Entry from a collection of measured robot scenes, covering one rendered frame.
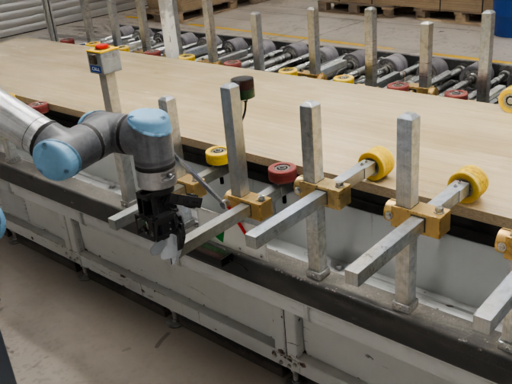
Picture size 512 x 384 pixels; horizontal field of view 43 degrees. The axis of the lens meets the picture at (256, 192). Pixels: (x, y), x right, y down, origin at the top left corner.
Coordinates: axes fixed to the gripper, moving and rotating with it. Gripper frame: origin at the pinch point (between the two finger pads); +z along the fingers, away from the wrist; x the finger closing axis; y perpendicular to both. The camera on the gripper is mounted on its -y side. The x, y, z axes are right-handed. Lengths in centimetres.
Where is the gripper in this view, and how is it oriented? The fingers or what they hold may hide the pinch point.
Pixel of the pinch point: (174, 258)
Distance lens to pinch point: 158.8
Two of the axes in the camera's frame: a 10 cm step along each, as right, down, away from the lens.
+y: -6.6, 3.4, -6.7
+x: 7.5, 2.3, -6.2
